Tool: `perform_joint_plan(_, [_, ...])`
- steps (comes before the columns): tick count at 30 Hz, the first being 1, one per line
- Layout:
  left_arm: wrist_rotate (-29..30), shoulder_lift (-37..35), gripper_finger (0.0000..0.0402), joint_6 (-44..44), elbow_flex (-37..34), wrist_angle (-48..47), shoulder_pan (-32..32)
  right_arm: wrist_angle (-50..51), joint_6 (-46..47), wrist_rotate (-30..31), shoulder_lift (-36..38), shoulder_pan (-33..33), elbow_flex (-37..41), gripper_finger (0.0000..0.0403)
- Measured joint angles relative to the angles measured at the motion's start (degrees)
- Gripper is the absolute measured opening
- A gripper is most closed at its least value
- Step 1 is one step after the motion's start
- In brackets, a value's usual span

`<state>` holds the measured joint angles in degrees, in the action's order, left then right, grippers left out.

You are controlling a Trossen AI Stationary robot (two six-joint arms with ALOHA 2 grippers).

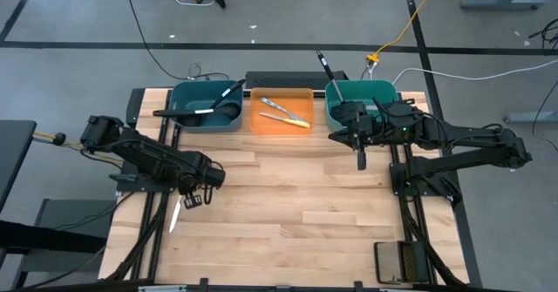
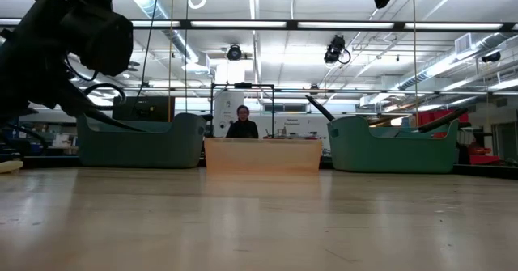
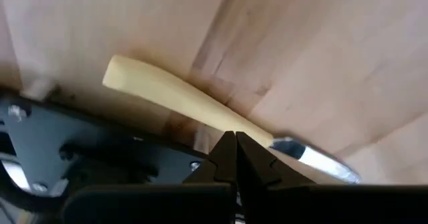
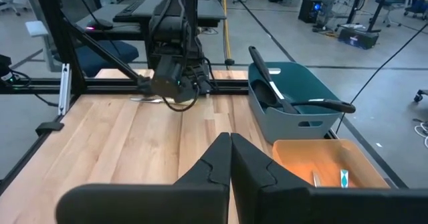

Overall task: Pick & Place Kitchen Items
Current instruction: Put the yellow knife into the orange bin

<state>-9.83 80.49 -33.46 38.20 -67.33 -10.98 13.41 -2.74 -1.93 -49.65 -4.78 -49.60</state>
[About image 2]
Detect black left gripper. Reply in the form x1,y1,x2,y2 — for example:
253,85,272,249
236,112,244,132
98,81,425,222
0,66,88,122

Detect black long-handled utensil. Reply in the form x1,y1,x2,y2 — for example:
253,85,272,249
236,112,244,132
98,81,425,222
304,95,336,123

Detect black slotted spatula steel neck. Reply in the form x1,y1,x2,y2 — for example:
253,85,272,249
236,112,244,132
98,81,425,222
416,108,469,134

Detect black overhead light bar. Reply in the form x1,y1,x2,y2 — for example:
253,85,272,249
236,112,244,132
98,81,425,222
0,18,518,32

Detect teal plastic bin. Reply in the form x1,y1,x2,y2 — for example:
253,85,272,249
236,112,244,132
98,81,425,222
76,112,208,170
326,116,461,174

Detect black monitor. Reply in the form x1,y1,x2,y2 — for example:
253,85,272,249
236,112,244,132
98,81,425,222
112,95,176,122

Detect white banner sign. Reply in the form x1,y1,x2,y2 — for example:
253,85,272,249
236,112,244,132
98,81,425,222
258,115,329,139

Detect white cylindrical tank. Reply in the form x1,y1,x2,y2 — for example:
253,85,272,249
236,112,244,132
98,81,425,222
213,91,245,138

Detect person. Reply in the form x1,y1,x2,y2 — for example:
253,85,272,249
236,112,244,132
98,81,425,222
225,104,260,139

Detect orange plastic tray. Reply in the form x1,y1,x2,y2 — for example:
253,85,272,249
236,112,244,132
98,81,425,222
204,138,324,176

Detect red storage bins shelf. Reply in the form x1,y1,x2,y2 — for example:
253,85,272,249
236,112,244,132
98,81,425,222
416,108,501,166

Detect yellow hanging cable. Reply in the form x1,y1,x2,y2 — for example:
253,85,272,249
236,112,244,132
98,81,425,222
411,0,419,127
168,0,176,122

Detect silver ventilation duct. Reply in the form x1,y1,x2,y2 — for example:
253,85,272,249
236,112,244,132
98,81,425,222
129,28,199,64
396,32,512,92

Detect black hanging cable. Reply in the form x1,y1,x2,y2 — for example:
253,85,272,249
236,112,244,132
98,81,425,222
133,0,162,102

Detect thin black stand frame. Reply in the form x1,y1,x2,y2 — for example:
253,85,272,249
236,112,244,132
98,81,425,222
209,82,276,138

